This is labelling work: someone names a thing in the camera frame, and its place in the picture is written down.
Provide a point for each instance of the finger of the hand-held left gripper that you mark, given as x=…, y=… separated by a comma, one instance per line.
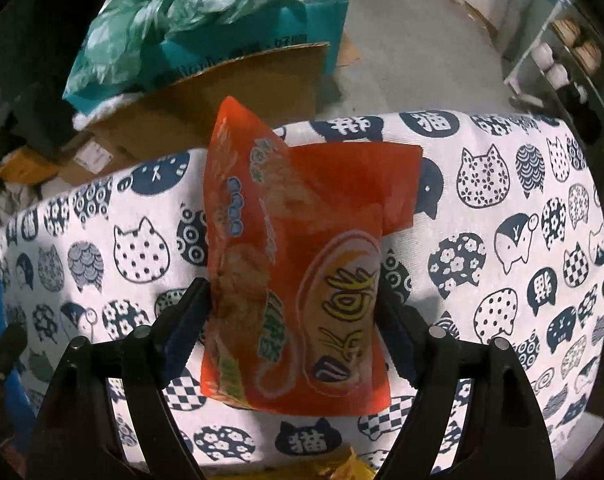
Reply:
x=4, y=347

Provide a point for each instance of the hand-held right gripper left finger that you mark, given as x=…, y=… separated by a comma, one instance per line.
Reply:
x=184, y=330

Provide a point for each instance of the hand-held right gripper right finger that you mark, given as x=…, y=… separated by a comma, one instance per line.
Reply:
x=397, y=345

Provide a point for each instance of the red snack bag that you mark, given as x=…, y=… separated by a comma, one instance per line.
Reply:
x=292, y=260

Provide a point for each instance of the blue box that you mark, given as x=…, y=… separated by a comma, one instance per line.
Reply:
x=17, y=402

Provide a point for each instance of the cat print tablecloth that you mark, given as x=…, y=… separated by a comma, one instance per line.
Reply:
x=482, y=210

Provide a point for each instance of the yellow padded envelope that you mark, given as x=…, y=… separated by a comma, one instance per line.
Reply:
x=27, y=167

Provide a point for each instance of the small labelled cardboard box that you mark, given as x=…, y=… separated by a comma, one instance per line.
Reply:
x=89, y=157

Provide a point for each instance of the brown cardboard box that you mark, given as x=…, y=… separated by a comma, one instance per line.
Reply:
x=232, y=90

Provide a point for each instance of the white shelf rack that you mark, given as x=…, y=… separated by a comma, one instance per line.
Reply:
x=557, y=95

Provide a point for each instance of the flat cardboard piece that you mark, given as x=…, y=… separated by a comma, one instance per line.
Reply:
x=348, y=50

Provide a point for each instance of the teal box with plastic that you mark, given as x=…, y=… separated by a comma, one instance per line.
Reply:
x=147, y=20

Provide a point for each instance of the white rounded object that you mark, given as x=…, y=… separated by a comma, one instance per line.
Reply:
x=542, y=55
x=558, y=76

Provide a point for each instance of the teal cardboard box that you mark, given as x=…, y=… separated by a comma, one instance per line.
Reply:
x=302, y=22

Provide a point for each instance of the tan rounded object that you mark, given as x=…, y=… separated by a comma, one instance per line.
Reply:
x=564, y=30
x=589, y=55

